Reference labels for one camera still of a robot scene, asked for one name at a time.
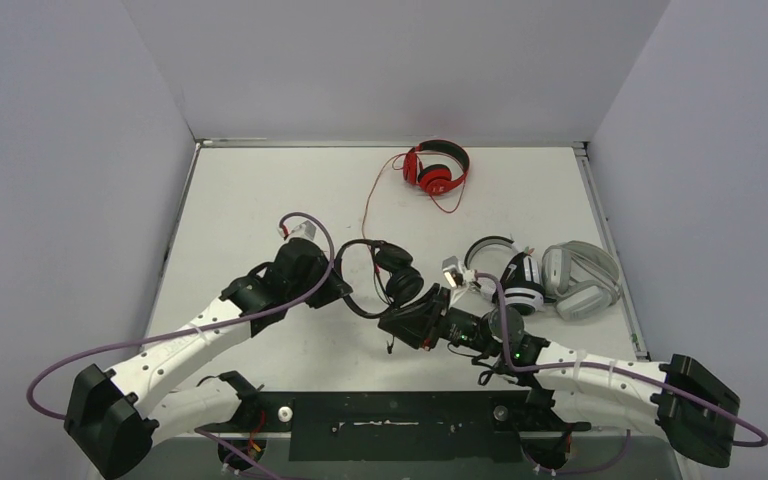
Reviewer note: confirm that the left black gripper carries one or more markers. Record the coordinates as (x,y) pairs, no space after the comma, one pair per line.
(334,288)

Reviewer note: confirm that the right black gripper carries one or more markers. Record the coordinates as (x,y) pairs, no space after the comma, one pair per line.
(432,318)

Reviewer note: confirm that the black white striped headphones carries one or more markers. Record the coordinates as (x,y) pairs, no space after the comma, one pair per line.
(521,280)

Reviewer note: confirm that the grey white headphones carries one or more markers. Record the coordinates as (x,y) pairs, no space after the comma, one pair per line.
(582,279)

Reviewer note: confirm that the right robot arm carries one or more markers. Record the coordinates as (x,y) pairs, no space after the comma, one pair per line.
(679,401)

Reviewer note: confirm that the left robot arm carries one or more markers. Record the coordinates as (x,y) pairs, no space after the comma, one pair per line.
(116,415)

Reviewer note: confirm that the red headphones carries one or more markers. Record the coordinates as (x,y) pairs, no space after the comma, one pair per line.
(435,179)

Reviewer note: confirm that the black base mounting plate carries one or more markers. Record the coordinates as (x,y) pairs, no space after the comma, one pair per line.
(401,426)

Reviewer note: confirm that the aluminium frame rail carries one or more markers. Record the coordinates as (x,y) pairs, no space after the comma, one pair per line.
(382,303)

